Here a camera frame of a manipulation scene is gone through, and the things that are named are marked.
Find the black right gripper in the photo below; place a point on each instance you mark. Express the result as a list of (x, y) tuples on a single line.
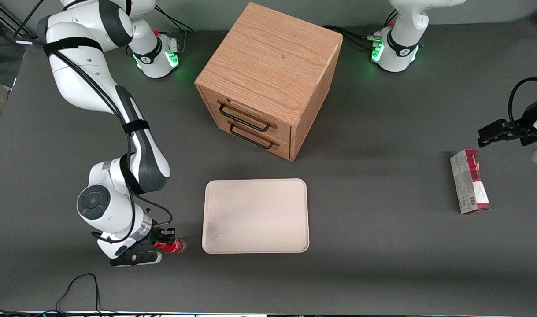
[(159, 234)]

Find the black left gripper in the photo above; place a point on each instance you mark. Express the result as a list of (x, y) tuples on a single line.
[(525, 126)]

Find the red coke bottle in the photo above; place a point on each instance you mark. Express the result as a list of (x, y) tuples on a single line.
[(175, 247)]

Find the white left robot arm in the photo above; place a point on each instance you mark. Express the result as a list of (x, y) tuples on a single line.
[(405, 26)]

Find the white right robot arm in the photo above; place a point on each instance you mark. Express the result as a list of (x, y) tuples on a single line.
[(87, 88)]

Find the beige rectangular plastic tray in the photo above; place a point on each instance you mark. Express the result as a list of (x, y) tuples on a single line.
[(255, 215)]

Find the red plaid cardboard box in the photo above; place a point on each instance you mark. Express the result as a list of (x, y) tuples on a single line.
[(468, 182)]

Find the wooden drawer front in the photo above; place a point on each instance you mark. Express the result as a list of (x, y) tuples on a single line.
[(282, 149), (282, 133)]

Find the oak wooden drawer cabinet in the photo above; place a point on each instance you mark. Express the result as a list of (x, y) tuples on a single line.
[(272, 53)]

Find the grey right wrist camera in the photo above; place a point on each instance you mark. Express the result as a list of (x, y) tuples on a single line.
[(136, 259)]

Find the aluminium frame rail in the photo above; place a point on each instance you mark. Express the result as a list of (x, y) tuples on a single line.
[(6, 22)]

